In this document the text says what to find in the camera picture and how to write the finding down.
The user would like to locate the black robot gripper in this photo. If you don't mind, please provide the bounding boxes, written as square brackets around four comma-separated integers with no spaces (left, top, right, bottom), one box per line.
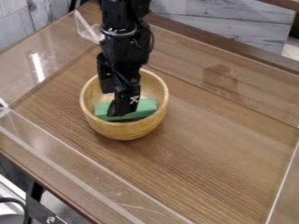
[97,26,153,116]

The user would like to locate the green rectangular block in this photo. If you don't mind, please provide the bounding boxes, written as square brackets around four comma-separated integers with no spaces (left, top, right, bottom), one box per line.
[93,98,157,122]

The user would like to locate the brown wooden bowl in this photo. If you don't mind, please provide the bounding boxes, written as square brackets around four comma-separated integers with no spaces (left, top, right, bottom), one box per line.
[78,69,169,141]

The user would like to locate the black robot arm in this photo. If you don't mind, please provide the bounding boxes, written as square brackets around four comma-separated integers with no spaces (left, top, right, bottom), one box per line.
[97,0,154,116]

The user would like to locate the clear acrylic tray walls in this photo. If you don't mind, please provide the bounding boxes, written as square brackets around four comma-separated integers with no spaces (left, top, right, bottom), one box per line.
[0,15,299,224]

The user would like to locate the clear acrylic corner bracket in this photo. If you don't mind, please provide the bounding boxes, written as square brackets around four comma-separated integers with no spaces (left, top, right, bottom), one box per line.
[73,10,104,45]

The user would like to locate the black table leg frame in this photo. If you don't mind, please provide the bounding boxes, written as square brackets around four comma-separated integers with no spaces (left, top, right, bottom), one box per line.
[25,182,68,224]

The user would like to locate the black cable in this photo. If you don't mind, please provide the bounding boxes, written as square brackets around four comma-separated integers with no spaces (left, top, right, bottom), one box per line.
[0,197,30,224]

